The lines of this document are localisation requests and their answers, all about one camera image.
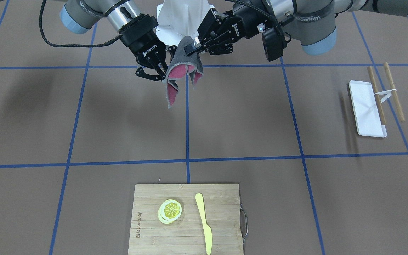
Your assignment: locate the bamboo cutting board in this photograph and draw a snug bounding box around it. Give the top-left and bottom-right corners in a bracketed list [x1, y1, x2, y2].
[127, 184, 244, 255]

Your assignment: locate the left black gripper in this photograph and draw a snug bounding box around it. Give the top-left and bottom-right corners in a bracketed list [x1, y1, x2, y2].
[184, 4, 275, 56]

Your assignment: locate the wooden towel rack rod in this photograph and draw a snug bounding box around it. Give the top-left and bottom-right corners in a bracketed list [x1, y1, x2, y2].
[367, 66, 387, 125]

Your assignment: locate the white rectangular tray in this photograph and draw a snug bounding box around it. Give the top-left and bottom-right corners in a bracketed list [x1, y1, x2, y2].
[348, 80, 387, 138]

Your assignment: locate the grey pink towel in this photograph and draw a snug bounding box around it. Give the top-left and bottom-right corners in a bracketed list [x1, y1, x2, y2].
[163, 36, 204, 108]

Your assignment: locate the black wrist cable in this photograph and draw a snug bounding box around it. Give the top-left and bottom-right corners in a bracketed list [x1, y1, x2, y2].
[39, 0, 124, 49]

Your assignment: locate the yellow lemon slice toy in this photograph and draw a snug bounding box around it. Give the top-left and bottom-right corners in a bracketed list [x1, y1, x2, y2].
[157, 199, 182, 224]

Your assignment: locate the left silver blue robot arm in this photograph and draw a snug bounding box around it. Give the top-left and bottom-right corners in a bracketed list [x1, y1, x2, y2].
[184, 0, 408, 61]

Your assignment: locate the yellow plastic knife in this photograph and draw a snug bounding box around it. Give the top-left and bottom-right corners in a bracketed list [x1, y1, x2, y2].
[195, 193, 213, 255]

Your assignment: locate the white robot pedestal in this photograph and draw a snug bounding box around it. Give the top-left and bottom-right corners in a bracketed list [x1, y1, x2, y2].
[155, 0, 214, 46]

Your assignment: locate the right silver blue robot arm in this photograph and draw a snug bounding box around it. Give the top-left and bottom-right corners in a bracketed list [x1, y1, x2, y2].
[60, 0, 168, 81]

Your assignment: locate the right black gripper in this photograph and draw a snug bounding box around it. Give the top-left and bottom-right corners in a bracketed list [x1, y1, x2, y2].
[119, 13, 177, 82]

